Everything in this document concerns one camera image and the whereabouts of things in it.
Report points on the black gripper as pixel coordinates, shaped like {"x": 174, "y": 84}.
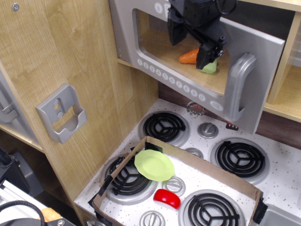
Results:
{"x": 201, "y": 20}

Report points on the grey toy microwave door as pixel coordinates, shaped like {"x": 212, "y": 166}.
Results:
{"x": 236, "y": 92}

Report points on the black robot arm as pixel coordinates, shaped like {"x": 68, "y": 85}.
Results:
{"x": 221, "y": 5}

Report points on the orange toy carrot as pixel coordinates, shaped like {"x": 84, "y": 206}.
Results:
{"x": 189, "y": 57}

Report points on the green toy lettuce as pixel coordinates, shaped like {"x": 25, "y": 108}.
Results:
{"x": 210, "y": 68}

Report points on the hanging toy strainer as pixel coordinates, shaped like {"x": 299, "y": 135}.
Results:
{"x": 195, "y": 109}

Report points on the back left stove burner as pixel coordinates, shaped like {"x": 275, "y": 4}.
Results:
{"x": 166, "y": 126}

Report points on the stove burner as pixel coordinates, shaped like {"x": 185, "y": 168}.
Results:
{"x": 130, "y": 187}
{"x": 166, "y": 126}
{"x": 241, "y": 157}
{"x": 210, "y": 208}

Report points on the grey back stove knob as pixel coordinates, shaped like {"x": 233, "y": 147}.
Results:
{"x": 208, "y": 130}

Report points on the hanging toy spatula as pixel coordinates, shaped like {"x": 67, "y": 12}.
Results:
{"x": 231, "y": 126}

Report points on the small grey stove knob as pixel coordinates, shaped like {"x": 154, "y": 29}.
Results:
{"x": 195, "y": 151}

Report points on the light green toy plate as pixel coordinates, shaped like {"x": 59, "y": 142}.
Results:
{"x": 154, "y": 165}

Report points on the back right stove burner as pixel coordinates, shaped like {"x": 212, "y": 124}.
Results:
{"x": 241, "y": 157}

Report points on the grey centre stove knob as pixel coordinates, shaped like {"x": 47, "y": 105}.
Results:
{"x": 175, "y": 185}

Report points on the red toy cheese wheel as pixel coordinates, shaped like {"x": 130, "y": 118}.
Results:
{"x": 168, "y": 198}

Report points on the front left stove burner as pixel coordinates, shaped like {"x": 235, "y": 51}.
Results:
{"x": 130, "y": 187}

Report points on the front right stove burner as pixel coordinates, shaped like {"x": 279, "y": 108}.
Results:
{"x": 210, "y": 208}

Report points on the grey front stove knob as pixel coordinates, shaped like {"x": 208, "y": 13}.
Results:
{"x": 152, "y": 218}

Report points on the grey toy sink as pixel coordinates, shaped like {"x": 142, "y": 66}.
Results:
{"x": 275, "y": 216}

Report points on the black box on floor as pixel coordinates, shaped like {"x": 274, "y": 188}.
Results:
{"x": 15, "y": 169}

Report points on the brown cardboard frame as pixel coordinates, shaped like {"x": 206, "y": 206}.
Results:
{"x": 197, "y": 174}

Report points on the grey wall phone holder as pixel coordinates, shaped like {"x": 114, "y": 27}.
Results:
{"x": 54, "y": 107}

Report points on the grey cabinet door handle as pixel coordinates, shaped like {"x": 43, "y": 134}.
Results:
{"x": 8, "y": 108}

